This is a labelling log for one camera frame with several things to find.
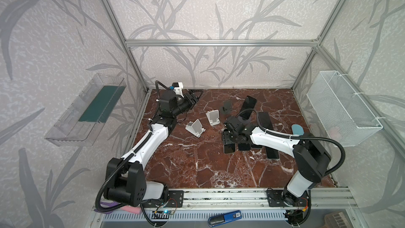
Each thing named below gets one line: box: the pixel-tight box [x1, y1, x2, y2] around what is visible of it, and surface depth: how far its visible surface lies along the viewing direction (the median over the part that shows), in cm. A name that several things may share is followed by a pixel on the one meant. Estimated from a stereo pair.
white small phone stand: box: [205, 109, 221, 127], surface depth 101 cm
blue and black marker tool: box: [207, 210, 243, 227], surface depth 67 cm
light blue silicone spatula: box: [291, 124, 305, 136], surface depth 99 cm
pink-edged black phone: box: [257, 111, 274, 130], surface depth 106 cm
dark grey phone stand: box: [219, 99, 233, 115], surface depth 107 cm
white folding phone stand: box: [185, 118, 207, 138], surface depth 96 cm
